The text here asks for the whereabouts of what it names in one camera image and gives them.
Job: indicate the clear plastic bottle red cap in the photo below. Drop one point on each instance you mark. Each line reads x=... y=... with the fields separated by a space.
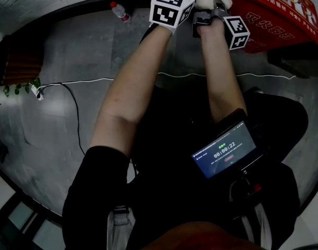
x=120 y=12

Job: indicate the white power strip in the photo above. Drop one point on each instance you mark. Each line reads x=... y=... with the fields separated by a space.
x=37 y=92

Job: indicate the green leafy plant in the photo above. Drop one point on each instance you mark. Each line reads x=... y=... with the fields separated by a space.
x=18 y=88

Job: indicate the red fire extinguisher box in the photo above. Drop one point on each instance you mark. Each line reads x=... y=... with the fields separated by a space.
x=266 y=22

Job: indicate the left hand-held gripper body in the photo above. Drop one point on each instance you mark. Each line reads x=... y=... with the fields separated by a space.
x=164 y=12

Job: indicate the brown slatted wooden planter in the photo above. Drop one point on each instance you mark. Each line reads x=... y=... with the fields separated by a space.
x=23 y=64

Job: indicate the white shoe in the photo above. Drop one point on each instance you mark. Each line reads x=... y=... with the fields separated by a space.
x=256 y=90

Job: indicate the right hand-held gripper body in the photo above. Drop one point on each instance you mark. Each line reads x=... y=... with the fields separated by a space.
x=237 y=32

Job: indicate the person's black clothing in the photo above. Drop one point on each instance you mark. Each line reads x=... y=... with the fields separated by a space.
x=174 y=191

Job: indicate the red round knob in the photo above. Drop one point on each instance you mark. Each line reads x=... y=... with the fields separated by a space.
x=257 y=187

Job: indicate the black framed glass door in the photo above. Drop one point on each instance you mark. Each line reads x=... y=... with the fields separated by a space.
x=18 y=217

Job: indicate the chest-worn screen device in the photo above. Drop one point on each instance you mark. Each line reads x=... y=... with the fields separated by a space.
x=224 y=150

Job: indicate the person's right forearm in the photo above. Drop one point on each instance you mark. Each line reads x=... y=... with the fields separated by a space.
x=221 y=74

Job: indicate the person's left forearm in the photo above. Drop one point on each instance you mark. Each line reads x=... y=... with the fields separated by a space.
x=133 y=87

